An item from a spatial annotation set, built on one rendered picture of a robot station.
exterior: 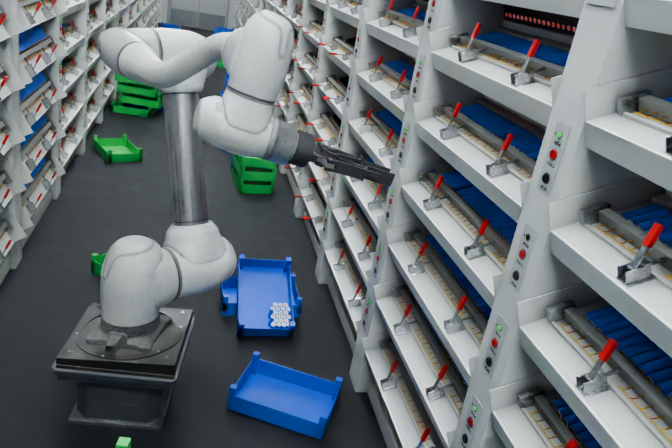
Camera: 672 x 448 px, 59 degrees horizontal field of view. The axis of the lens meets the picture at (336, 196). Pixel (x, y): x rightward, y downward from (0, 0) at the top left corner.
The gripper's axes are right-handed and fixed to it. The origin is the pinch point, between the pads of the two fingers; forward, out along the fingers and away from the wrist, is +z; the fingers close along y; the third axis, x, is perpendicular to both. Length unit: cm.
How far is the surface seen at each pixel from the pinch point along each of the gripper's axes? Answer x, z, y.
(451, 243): -8.6, 20.8, 7.1
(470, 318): -22.0, 29.2, 14.7
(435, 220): -8.2, 21.4, -5.2
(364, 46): 20, 16, -100
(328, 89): -7, 23, -153
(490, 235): -2.5, 25.6, 12.3
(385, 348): -61, 38, -28
